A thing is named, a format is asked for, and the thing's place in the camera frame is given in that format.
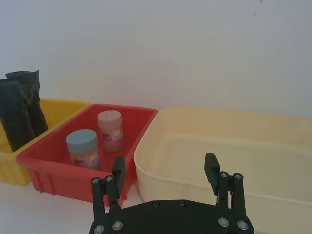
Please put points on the red plastic bin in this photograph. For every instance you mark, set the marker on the red plastic bin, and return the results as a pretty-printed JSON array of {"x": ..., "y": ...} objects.
[{"x": 68, "y": 180}]

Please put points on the jar with blue lid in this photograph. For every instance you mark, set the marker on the jar with blue lid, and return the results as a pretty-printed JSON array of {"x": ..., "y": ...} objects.
[{"x": 83, "y": 151}]

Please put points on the black rolled bag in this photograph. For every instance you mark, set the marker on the black rolled bag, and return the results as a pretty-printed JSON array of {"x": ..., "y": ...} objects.
[
  {"x": 14, "y": 117},
  {"x": 31, "y": 97}
]

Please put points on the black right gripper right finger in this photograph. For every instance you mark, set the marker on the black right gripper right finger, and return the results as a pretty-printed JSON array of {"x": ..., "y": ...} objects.
[{"x": 237, "y": 197}]

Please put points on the cream plastic bin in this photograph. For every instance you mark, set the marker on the cream plastic bin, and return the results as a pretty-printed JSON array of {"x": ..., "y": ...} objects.
[{"x": 219, "y": 156}]

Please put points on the jar with pink lid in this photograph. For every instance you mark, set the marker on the jar with pink lid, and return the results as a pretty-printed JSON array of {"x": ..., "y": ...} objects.
[{"x": 111, "y": 131}]

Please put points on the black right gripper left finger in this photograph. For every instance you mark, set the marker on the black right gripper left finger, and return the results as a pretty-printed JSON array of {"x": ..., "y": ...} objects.
[{"x": 100, "y": 200}]

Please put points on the white table cloth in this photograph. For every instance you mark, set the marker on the white table cloth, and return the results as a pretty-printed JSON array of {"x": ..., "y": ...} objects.
[{"x": 44, "y": 214}]

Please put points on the yellow plastic bin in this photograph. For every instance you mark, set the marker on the yellow plastic bin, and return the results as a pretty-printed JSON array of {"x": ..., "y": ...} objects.
[{"x": 57, "y": 111}]

